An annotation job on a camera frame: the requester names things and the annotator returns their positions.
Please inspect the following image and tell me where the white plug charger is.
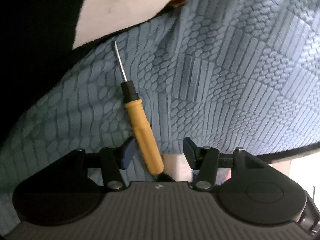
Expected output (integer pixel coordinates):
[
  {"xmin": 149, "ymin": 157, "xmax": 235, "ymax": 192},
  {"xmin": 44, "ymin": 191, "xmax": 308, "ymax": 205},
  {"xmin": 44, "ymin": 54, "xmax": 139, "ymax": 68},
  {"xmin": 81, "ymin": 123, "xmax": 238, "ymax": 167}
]
[{"xmin": 163, "ymin": 153, "xmax": 193, "ymax": 182}]

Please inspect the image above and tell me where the yellow handled screwdriver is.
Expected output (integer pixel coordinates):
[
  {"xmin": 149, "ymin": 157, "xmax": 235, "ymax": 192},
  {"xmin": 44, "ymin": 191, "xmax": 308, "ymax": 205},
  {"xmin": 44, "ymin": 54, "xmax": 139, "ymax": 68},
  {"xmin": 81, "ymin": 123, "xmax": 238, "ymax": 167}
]
[{"xmin": 114, "ymin": 43, "xmax": 164, "ymax": 175}]

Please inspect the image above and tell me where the blue textured seat cover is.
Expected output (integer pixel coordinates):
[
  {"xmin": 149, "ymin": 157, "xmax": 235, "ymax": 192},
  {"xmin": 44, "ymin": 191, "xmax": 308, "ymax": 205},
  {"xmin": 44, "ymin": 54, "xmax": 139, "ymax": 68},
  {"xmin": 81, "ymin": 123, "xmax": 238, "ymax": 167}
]
[{"xmin": 1, "ymin": 0, "xmax": 319, "ymax": 235}]

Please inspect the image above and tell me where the pink cardboard box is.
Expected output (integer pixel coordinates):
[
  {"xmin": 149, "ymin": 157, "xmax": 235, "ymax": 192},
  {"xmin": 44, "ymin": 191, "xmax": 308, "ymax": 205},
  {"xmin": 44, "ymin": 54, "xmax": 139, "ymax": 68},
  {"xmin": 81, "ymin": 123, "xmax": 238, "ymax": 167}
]
[{"xmin": 217, "ymin": 151, "xmax": 320, "ymax": 201}]

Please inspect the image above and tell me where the red white black striped blanket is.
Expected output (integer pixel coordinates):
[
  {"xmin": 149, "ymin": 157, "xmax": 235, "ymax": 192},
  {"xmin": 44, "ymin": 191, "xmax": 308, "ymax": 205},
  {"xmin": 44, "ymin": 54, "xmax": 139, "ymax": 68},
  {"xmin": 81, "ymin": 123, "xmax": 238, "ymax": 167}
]
[{"xmin": 1, "ymin": 0, "xmax": 185, "ymax": 142}]

